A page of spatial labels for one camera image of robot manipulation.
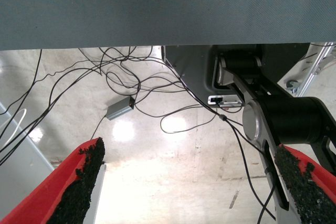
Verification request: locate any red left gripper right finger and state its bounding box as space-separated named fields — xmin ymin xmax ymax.
xmin=274 ymin=144 xmax=336 ymax=224

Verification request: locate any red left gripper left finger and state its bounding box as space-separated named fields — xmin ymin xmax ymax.
xmin=0 ymin=137 xmax=106 ymax=224

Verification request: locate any dark grey robot base housing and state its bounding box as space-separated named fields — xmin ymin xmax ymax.
xmin=162 ymin=43 xmax=312 ymax=99

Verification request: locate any black silver robot torso linkage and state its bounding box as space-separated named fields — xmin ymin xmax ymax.
xmin=214 ymin=48 xmax=336 ymax=224

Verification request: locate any small caster wheel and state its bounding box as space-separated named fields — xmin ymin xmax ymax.
xmin=286 ymin=80 xmax=300 ymax=93

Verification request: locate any grey power adapter box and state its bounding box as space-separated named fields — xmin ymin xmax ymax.
xmin=106 ymin=97 xmax=136 ymax=120

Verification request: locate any aluminium profile bar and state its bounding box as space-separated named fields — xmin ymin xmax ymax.
xmin=296 ymin=41 xmax=336 ymax=98

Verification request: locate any dark grey table cloth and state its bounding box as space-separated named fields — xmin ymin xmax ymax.
xmin=0 ymin=0 xmax=336 ymax=51

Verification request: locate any white metal frame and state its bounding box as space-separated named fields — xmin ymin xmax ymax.
xmin=85 ymin=163 xmax=107 ymax=224

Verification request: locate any white floor cable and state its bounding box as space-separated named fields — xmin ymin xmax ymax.
xmin=0 ymin=108 xmax=27 ymax=148

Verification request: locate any black cable with ferrite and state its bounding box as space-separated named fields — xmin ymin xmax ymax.
xmin=217 ymin=102 xmax=276 ymax=222

